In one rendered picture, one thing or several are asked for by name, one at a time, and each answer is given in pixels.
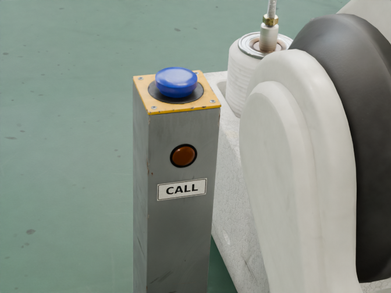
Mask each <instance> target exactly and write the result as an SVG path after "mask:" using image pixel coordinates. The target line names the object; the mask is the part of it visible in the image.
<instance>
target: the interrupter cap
mask: <svg viewBox="0 0 391 293"><path fill-rule="evenodd" d="M259 41H260V32H254V33H248V34H246V35H244V36H242V37H241V38H240V39H239V40H238V48H239V50H240V51H241V52H242V53H244V54H245V55H247V56H250V57H252V58H256V59H260V60H262V59H263V58H264V57H265V56H266V55H269V54H270V53H272V52H276V51H284V50H287V49H288V48H289V46H290V44H291V43H292V42H293V40H292V39H291V38H289V37H287V36H285V35H282V34H278V38H277V43H276V49H275V50H273V51H265V50H262V49H260V48H259Z"/></svg>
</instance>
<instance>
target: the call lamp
mask: <svg viewBox="0 0 391 293"><path fill-rule="evenodd" d="M194 158H195V152H194V150H193V149H192V148H190V147H188V146H184V147H181V148H179V149H177V150H176V151H175V152H174V154H173V157H172V159H173V162H174V163H175V164H176V165H178V166H185V165H188V164H190V163H191V162H192V161H193V160H194Z"/></svg>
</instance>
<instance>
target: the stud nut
mask: <svg viewBox="0 0 391 293"><path fill-rule="evenodd" d="M278 20H279V18H278V17H277V15H275V18H268V17H267V14H265V15H264V16H263V19H262V21H263V23H264V24H266V25H269V26H274V25H276V24H278Z"/></svg>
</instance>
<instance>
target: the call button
mask: <svg viewBox="0 0 391 293"><path fill-rule="evenodd" d="M197 80H198V77H197V75H196V74H195V73H194V72H192V71H191V70H189V69H186V68H183V67H167V68H165V69H162V70H160V71H159V72H158V73H157V74H156V75H155V85H156V87H157V88H159V91H160V92H161V93H162V94H164V95H166V96H167V97H172V98H181V97H186V96H188V95H190V94H191V93H192V92H193V90H194V89H195V88H196V87H197Z"/></svg>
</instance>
